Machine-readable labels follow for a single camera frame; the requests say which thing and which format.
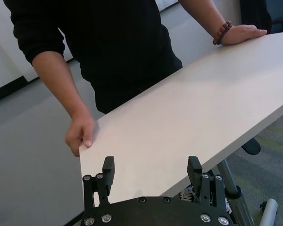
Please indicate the person's left forearm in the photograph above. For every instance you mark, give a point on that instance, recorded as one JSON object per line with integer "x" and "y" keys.
{"x": 202, "y": 14}

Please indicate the person in black clothes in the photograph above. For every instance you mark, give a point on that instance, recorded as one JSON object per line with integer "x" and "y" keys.
{"x": 113, "y": 47}

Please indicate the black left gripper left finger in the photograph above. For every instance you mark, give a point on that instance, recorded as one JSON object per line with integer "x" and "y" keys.
{"x": 108, "y": 174}

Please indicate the person's right forearm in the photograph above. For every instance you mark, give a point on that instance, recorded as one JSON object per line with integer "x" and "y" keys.
{"x": 59, "y": 87}

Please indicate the person's left hand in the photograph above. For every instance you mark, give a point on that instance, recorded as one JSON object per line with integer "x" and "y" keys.
{"x": 243, "y": 33}

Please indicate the white rolling table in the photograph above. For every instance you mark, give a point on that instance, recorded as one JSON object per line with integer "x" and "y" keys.
{"x": 179, "y": 106}

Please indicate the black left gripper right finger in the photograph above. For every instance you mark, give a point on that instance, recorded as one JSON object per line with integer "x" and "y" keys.
{"x": 194, "y": 171}

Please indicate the black baseboard strip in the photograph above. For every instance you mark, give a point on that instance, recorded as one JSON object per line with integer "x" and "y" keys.
{"x": 9, "y": 90}

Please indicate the person's right hand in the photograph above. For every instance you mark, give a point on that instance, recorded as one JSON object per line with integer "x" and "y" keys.
{"x": 80, "y": 128}

